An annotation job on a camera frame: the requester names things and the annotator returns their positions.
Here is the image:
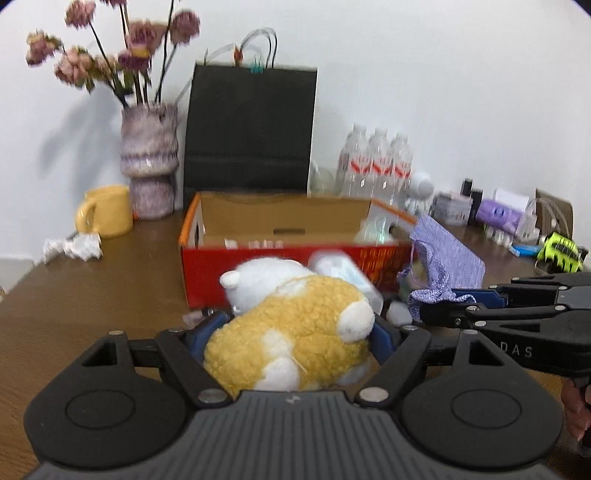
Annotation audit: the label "purple tissue pack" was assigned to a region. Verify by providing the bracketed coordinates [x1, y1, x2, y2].
[475, 198, 525, 234]

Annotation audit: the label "yellow mug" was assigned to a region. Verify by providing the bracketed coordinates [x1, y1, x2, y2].
[75, 185, 134, 239]

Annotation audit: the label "white box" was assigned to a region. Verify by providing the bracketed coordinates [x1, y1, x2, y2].
[492, 188, 531, 214]

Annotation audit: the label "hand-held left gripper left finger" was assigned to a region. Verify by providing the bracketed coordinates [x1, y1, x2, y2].
[82, 310, 234, 409]

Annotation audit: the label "clear glass jar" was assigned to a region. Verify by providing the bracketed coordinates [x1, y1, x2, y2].
[309, 161, 336, 197]

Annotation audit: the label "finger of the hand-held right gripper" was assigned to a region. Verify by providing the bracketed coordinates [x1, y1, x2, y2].
[418, 300, 573, 329]
[450, 272, 591, 309]

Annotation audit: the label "person's right hand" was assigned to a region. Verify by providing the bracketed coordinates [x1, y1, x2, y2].
[561, 381, 591, 443]

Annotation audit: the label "crumpled white paper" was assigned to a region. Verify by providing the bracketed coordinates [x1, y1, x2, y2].
[42, 233, 102, 263]

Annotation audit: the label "small grey box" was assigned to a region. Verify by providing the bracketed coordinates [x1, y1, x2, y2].
[434, 191, 474, 227]

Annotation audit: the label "red cardboard box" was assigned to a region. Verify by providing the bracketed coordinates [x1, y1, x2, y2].
[178, 191, 419, 309]

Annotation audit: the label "row of small white bottles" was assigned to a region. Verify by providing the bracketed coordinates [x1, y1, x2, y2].
[484, 225, 514, 246]

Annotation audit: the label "shiny foil bag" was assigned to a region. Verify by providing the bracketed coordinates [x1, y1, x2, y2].
[355, 216, 403, 245]

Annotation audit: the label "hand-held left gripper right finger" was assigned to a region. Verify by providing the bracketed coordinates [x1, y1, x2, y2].
[353, 318, 506, 409]

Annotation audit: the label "purple ceramic vase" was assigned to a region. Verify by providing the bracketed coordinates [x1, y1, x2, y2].
[120, 102, 180, 221]

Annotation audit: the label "neon yellow glove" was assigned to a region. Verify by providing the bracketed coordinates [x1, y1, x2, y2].
[537, 232, 588, 273]

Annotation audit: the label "black paper bag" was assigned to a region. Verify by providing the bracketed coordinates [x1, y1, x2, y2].
[183, 28, 318, 208]

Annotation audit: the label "clear plastic container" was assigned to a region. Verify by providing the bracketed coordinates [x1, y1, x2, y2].
[308, 250, 385, 315]

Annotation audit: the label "purple cloth pouch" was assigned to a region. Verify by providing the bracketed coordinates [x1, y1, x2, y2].
[397, 215, 486, 321]

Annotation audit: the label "dried pink flowers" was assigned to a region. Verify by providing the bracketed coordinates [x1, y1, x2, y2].
[25, 0, 201, 109]

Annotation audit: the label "yellow and white plush toy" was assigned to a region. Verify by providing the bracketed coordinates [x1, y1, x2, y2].
[203, 257, 376, 398]

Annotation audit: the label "white robot figurine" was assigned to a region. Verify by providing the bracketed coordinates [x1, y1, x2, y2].
[406, 172, 435, 215]

